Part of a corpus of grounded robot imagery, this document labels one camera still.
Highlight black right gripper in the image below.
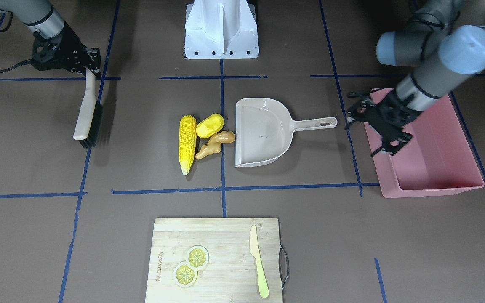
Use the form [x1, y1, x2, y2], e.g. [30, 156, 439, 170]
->
[30, 23, 101, 79]

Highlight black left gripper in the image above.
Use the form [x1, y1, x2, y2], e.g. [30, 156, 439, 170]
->
[344, 89, 420, 157]

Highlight beige hand brush black bristles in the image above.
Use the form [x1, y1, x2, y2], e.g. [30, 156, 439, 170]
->
[73, 69, 103, 149]

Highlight yellow toy corn cob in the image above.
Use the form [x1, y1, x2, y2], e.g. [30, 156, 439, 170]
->
[178, 115, 197, 175]

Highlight beige plastic dustpan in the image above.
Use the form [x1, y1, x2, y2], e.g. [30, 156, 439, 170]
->
[235, 98, 338, 167]

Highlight brown toy ginger root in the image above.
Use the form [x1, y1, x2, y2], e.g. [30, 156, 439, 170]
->
[195, 131, 236, 160]

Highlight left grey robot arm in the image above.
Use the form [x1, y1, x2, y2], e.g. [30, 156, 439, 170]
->
[347, 0, 485, 156]

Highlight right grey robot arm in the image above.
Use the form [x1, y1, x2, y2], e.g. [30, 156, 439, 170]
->
[0, 0, 101, 78]

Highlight pink plastic bin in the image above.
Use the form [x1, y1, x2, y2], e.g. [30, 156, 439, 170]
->
[373, 96, 485, 198]

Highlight yellow plastic toy knife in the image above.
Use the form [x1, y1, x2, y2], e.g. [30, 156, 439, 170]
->
[249, 225, 269, 298]

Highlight wooden cutting board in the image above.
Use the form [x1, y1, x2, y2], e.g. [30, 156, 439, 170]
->
[145, 218, 285, 303]

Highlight toy lemon slice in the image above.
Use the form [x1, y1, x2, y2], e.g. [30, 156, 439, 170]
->
[173, 262, 198, 288]
[186, 245, 210, 271]

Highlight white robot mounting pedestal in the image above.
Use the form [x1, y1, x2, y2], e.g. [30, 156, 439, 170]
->
[184, 0, 260, 60]

